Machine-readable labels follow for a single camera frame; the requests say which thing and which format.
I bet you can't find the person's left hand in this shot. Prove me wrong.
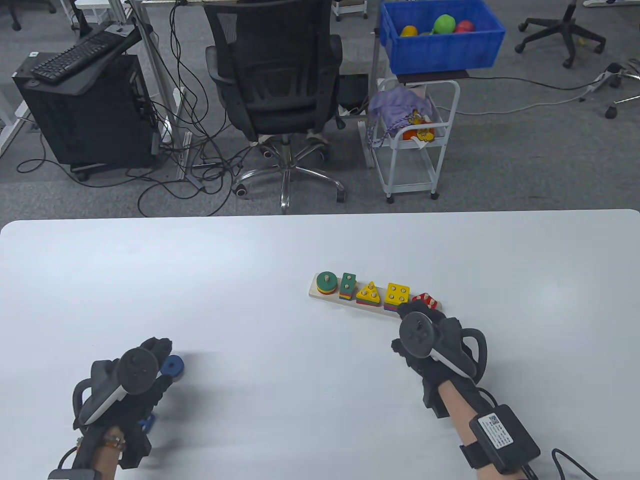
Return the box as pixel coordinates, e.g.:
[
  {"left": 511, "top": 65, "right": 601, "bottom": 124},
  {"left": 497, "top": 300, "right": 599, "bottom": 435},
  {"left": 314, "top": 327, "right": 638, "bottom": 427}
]
[{"left": 73, "top": 338, "right": 174, "bottom": 469}]

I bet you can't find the person's right hand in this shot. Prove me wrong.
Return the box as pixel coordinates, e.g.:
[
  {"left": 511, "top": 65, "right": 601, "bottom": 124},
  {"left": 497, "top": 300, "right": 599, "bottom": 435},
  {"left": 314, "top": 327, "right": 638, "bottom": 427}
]
[{"left": 391, "top": 302, "right": 489, "bottom": 419}]

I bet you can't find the blue circle block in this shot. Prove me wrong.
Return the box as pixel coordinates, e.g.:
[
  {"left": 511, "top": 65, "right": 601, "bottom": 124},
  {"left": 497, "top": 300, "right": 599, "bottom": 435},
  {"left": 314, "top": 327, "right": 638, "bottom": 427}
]
[{"left": 160, "top": 354, "right": 185, "bottom": 384}]

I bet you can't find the yellow square block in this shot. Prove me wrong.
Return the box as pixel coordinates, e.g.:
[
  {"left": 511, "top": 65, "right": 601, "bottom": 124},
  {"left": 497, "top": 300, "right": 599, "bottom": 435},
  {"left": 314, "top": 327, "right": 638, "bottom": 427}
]
[{"left": 384, "top": 282, "right": 412, "bottom": 307}]

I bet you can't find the wooden board with posts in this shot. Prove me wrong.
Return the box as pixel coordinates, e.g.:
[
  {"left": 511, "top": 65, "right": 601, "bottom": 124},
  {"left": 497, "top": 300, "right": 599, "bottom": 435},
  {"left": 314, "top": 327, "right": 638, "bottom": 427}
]
[{"left": 308, "top": 273, "right": 443, "bottom": 317}]

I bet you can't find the person's left forearm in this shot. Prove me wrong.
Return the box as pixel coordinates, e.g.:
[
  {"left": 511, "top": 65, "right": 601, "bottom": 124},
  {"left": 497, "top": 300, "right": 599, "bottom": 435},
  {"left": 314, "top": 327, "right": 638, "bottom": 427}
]
[{"left": 69, "top": 425, "right": 127, "bottom": 480}]

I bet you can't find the grey tracking controller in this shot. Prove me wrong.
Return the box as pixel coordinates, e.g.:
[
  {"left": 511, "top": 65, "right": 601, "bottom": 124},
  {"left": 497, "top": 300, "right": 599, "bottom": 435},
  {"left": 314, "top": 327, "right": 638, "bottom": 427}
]
[
  {"left": 398, "top": 310, "right": 489, "bottom": 384},
  {"left": 72, "top": 347, "right": 160, "bottom": 427}
]

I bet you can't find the black computer tower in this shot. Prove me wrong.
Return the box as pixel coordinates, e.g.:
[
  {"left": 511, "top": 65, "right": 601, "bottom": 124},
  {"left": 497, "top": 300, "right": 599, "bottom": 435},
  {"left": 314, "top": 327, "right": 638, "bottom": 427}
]
[{"left": 12, "top": 52, "right": 160, "bottom": 171}]

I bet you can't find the white metal cart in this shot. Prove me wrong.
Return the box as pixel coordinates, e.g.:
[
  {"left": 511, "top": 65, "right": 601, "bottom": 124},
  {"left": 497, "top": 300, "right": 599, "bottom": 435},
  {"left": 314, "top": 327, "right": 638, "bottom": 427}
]
[{"left": 358, "top": 77, "right": 461, "bottom": 203}]

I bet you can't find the orange yellow toy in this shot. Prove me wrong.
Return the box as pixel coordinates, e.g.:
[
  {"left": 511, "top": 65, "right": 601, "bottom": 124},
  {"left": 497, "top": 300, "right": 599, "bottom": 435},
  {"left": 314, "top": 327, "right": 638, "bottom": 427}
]
[{"left": 401, "top": 111, "right": 437, "bottom": 151}]

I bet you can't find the purple cloth bag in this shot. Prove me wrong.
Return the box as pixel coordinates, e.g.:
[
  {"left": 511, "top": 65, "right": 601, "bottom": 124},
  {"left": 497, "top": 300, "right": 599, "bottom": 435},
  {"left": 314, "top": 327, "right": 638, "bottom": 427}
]
[{"left": 367, "top": 87, "right": 436, "bottom": 148}]

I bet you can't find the black floor box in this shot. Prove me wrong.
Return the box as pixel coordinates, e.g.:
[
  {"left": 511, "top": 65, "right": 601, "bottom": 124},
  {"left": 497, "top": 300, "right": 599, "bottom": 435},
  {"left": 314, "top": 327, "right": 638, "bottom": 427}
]
[{"left": 339, "top": 74, "right": 371, "bottom": 113}]

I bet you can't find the black mesh office chair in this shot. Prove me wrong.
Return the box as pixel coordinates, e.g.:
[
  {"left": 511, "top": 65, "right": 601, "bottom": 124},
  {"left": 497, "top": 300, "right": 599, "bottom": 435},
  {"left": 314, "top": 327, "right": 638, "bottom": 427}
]
[{"left": 202, "top": 0, "right": 347, "bottom": 215}]

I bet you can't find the dark flat board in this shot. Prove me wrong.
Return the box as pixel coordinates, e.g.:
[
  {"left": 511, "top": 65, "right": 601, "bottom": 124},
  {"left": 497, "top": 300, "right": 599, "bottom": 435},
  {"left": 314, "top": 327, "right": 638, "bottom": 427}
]
[{"left": 396, "top": 69, "right": 471, "bottom": 85}]

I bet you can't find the black keyboard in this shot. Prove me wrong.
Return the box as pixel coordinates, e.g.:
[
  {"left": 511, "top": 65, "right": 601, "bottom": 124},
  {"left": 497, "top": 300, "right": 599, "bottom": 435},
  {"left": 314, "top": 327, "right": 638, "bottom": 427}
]
[{"left": 31, "top": 27, "right": 126, "bottom": 83}]

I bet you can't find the chair leg with caster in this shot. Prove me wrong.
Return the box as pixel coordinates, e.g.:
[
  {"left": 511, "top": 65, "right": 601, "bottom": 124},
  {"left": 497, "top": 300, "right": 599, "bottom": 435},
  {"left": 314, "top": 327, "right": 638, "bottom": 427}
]
[{"left": 604, "top": 95, "right": 640, "bottom": 120}]

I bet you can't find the blue plastic crate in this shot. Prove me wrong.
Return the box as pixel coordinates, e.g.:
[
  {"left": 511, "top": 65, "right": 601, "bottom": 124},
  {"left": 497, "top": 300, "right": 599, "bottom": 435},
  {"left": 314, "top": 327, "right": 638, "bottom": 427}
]
[{"left": 378, "top": 0, "right": 506, "bottom": 76}]

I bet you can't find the white power strip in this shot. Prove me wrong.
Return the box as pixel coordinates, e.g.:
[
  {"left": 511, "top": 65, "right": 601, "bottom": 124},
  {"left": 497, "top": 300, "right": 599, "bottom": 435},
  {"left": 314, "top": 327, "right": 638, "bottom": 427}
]
[{"left": 585, "top": 70, "right": 623, "bottom": 93}]

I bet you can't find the black chair base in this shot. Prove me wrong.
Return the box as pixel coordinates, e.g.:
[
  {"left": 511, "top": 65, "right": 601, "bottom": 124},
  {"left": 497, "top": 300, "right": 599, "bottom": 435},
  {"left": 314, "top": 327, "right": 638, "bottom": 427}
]
[{"left": 10, "top": 0, "right": 58, "bottom": 32}]

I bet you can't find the black swivel office chair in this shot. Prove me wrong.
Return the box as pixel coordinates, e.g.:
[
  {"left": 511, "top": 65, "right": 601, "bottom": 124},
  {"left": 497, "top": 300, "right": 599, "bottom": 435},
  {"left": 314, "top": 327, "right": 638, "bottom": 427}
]
[{"left": 515, "top": 0, "right": 607, "bottom": 69}]

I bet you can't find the small white cart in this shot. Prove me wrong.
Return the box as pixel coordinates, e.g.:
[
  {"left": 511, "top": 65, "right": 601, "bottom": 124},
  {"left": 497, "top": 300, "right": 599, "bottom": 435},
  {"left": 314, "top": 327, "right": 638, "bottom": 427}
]
[{"left": 332, "top": 0, "right": 369, "bottom": 22}]

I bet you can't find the black glove wrist strap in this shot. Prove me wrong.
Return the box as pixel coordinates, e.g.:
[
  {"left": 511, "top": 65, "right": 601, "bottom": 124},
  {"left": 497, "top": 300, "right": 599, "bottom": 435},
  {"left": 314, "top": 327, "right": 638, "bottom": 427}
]
[{"left": 120, "top": 430, "right": 152, "bottom": 470}]

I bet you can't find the bundle of black floor cables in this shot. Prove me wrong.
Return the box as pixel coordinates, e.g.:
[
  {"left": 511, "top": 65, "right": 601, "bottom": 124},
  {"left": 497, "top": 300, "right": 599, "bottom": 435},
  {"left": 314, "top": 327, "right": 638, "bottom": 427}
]
[{"left": 17, "top": 0, "right": 251, "bottom": 218}]

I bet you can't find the white desk frame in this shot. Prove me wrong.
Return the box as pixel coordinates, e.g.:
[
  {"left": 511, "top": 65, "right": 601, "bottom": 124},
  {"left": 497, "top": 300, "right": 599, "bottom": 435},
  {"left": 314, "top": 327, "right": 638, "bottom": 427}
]
[{"left": 125, "top": 0, "right": 196, "bottom": 183}]

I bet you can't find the white floor cable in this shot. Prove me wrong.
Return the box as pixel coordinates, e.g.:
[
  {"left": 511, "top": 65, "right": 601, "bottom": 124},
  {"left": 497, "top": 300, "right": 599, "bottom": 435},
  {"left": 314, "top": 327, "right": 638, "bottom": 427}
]
[{"left": 452, "top": 85, "right": 601, "bottom": 117}]

